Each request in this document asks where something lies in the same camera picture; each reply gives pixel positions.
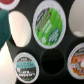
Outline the teal padded gripper finger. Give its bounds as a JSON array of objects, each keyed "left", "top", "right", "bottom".
[{"left": 0, "top": 10, "right": 11, "bottom": 47}]

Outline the green lid kcup pod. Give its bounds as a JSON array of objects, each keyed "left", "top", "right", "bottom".
[{"left": 32, "top": 0, "right": 66, "bottom": 49}]

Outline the black kcup holder drawer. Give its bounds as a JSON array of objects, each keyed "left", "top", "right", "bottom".
[{"left": 7, "top": 0, "right": 84, "bottom": 84}]

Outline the red lid kcup pod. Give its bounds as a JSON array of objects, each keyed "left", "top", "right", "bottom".
[{"left": 0, "top": 0, "right": 20, "bottom": 10}]

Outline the dark teal lid kcup pod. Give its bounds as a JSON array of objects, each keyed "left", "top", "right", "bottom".
[{"left": 14, "top": 52, "right": 39, "bottom": 84}]

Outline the orange lid kcup pod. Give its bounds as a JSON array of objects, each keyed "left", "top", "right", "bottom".
[{"left": 67, "top": 43, "right": 84, "bottom": 80}]

